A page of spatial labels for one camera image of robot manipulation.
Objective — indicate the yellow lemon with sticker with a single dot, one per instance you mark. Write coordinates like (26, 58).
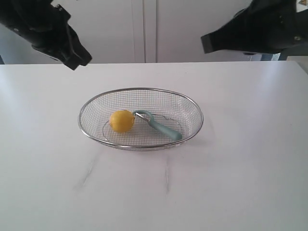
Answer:
(121, 121)

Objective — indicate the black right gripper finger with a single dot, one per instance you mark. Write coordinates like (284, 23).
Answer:
(233, 36)

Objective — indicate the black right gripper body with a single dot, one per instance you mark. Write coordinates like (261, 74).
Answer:
(271, 26)

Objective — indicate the teal handled vegetable peeler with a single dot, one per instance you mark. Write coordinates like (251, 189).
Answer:
(149, 118)

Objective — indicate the white cabinet doors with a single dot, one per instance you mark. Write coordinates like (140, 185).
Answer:
(145, 31)

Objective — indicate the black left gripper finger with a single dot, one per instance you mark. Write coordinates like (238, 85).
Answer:
(77, 54)

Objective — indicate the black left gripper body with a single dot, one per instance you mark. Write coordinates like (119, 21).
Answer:
(40, 23)

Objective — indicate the oval metal mesh basket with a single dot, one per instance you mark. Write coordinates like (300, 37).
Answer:
(169, 108)

